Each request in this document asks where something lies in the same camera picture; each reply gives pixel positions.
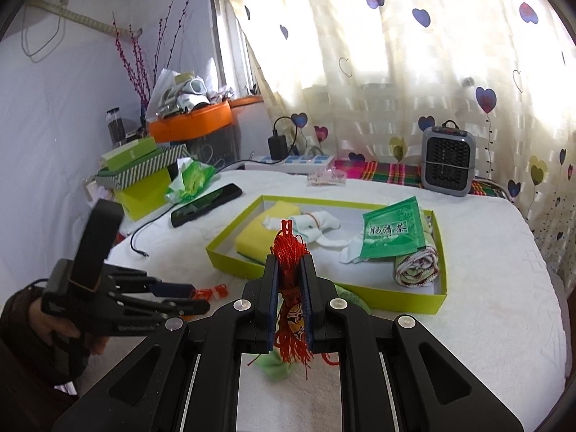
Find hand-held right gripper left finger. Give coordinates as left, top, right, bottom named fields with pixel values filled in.
left=51, top=254, right=282, bottom=432

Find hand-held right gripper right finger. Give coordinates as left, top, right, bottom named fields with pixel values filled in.
left=299, top=254, right=525, bottom=432

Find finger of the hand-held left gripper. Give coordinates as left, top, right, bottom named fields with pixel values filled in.
left=112, top=293, right=211, bottom=321
left=109, top=265, right=199, bottom=301

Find small orange corded item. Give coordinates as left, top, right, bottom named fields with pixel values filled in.
left=191, top=283, right=229, bottom=302

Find red tassel ornament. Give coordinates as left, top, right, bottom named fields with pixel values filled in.
left=249, top=218, right=340, bottom=381

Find white glove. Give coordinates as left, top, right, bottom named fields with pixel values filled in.
left=317, top=230, right=364, bottom=265

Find white sock bundle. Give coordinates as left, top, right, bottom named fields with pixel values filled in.
left=263, top=211, right=343, bottom=239

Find lime green box tray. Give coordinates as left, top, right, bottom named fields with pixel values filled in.
left=206, top=194, right=449, bottom=316

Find green tea packet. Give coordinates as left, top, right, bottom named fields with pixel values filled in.
left=348, top=197, right=426, bottom=259

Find person's left hand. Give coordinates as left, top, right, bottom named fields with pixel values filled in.
left=29, top=312, right=109, bottom=357

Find light green printed cloth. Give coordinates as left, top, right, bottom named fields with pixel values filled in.
left=258, top=281, right=372, bottom=381

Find black phone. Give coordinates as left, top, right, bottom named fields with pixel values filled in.
left=171, top=183, right=244, bottom=228

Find green plastic wrapper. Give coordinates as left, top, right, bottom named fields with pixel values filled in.
left=166, top=157, right=217, bottom=203

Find rolled patterned cloth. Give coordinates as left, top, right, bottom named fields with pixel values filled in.
left=393, top=243, right=439, bottom=289

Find striped box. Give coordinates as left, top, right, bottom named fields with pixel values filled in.
left=96, top=143, right=193, bottom=191

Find small pink packet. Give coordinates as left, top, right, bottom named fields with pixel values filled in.
left=307, top=168, right=347, bottom=187

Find pale green small box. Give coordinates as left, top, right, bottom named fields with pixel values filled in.
left=101, top=139, right=158, bottom=171

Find pale green cloth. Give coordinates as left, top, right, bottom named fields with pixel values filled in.
left=420, top=211, right=438, bottom=249

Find white power strip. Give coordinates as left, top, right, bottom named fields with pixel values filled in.
left=245, top=153, right=336, bottom=174

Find dark round container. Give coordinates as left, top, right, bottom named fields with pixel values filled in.
left=184, top=121, right=246, bottom=169

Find colourful plaid cloth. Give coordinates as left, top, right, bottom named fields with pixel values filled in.
left=335, top=158, right=509, bottom=199

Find dark glass jar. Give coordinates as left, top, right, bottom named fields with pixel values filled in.
left=105, top=107, right=124, bottom=145

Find pile of papers and wrappers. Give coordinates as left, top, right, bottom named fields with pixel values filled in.
left=146, top=68, right=237, bottom=120

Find grey portable heater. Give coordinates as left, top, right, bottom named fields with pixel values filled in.
left=420, top=120, right=477, bottom=197

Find orange window ledge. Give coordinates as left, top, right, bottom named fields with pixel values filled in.
left=229, top=94, right=264, bottom=109

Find decorative flowering branches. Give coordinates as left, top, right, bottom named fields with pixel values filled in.
left=112, top=0, right=190, bottom=109

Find window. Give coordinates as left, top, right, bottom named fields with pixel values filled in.
left=207, top=0, right=262, bottom=100

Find heart print curtain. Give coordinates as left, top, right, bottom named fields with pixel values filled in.
left=220, top=0, right=576, bottom=275

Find black phone cable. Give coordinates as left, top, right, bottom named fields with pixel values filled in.
left=130, top=220, right=176, bottom=258

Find beige wall trunking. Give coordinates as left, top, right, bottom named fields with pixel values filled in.
left=24, top=0, right=145, bottom=39

